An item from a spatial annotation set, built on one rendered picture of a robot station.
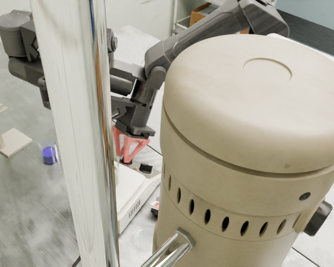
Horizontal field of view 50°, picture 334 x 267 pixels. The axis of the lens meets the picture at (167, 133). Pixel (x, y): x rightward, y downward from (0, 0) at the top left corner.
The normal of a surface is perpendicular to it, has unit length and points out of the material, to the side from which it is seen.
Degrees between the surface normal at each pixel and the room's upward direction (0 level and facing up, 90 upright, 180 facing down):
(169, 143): 90
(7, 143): 0
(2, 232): 0
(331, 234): 0
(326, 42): 90
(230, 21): 94
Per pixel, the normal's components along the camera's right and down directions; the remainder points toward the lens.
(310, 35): -0.67, 0.47
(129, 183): 0.06, -0.74
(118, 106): 0.60, 0.38
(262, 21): 0.07, 0.68
